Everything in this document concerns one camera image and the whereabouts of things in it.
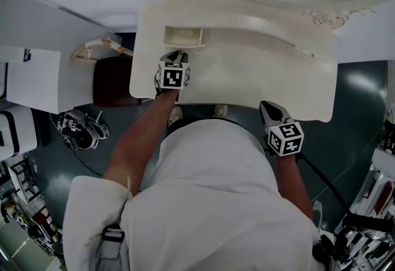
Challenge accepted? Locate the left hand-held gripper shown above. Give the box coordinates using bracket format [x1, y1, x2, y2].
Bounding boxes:
[154, 50, 192, 97]

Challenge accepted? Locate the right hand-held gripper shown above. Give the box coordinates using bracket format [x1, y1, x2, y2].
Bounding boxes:
[259, 100, 306, 157]

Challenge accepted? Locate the small drawer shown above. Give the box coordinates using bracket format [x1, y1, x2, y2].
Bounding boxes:
[162, 25, 206, 52]

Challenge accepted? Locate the cream dressing table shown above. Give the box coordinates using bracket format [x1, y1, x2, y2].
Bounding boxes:
[129, 0, 395, 124]

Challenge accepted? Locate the person's right forearm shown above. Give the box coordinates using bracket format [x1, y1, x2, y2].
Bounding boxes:
[275, 153, 314, 222]

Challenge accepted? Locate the person's left forearm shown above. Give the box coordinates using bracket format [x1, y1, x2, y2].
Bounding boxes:
[101, 89, 180, 197]

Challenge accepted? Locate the person's right white shoe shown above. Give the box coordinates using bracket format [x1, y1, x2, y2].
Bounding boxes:
[212, 104, 229, 119]

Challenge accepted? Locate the person's white shoe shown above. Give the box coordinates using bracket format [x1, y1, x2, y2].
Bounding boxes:
[212, 104, 229, 119]
[168, 105, 185, 126]

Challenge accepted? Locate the person's left white shoe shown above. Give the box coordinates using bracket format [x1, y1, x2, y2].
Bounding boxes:
[168, 105, 185, 126]

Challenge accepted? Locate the wooden chair with brown seat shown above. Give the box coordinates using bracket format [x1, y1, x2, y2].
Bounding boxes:
[69, 35, 143, 109]

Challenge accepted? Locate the person in white coat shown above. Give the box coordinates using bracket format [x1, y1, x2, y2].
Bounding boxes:
[62, 117, 328, 271]

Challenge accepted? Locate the white rack with tools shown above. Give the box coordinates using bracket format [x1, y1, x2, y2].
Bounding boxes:
[335, 120, 395, 271]

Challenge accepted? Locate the white box cabinet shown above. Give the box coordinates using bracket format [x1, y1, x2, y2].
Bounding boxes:
[5, 46, 62, 115]

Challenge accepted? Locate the white case with black edge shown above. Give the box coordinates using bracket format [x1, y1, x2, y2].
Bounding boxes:
[0, 105, 39, 160]

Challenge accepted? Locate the grey bag with black buckle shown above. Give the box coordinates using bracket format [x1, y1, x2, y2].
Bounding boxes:
[94, 225, 131, 271]

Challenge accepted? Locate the cluttered equipment shelf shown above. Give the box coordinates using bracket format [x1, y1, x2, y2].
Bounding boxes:
[0, 157, 66, 271]

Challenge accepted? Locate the thick black cable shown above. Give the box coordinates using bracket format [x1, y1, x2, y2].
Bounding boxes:
[296, 152, 353, 215]

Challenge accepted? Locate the white device with cables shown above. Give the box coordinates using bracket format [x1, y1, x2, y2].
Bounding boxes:
[56, 108, 110, 152]

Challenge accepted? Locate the thin black floor cable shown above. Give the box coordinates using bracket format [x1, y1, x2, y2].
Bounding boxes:
[73, 148, 103, 178]

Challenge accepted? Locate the black bar handle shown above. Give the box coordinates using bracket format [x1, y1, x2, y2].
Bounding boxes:
[340, 213, 395, 233]

